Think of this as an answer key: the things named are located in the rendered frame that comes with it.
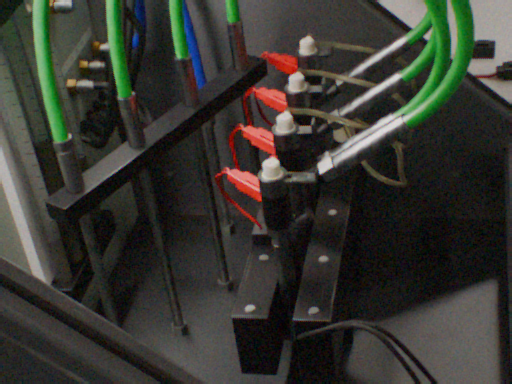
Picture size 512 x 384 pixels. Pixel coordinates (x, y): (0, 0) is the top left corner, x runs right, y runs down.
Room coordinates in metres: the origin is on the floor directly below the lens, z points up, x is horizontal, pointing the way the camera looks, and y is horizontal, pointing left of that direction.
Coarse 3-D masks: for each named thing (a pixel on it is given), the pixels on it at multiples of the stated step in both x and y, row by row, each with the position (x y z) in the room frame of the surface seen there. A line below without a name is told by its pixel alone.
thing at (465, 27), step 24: (48, 0) 0.80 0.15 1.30; (456, 0) 0.71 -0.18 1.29; (48, 24) 0.81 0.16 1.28; (456, 24) 0.71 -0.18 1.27; (48, 48) 0.81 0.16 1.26; (456, 48) 0.71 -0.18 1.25; (48, 72) 0.81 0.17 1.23; (456, 72) 0.71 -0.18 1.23; (48, 96) 0.81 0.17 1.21; (432, 96) 0.72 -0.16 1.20; (408, 120) 0.72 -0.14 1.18; (72, 144) 0.81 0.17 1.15
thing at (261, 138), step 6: (246, 132) 0.88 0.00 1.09; (252, 132) 0.88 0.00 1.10; (258, 132) 0.87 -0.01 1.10; (264, 132) 0.87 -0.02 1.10; (270, 132) 0.87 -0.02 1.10; (252, 138) 0.87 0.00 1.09; (258, 138) 0.86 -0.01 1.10; (264, 138) 0.86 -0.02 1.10; (270, 138) 0.85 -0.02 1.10; (252, 144) 0.87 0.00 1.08; (258, 144) 0.86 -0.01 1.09; (264, 144) 0.85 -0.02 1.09; (270, 144) 0.85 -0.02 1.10; (270, 150) 0.85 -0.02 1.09
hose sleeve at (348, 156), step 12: (396, 120) 0.72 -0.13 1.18; (372, 132) 0.73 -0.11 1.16; (384, 132) 0.72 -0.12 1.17; (396, 132) 0.72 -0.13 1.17; (408, 132) 0.72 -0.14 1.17; (360, 144) 0.73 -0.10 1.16; (372, 144) 0.72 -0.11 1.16; (384, 144) 0.72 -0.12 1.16; (336, 156) 0.74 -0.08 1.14; (348, 156) 0.73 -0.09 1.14; (360, 156) 0.73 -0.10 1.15; (336, 168) 0.73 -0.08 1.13; (348, 168) 0.73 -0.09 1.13
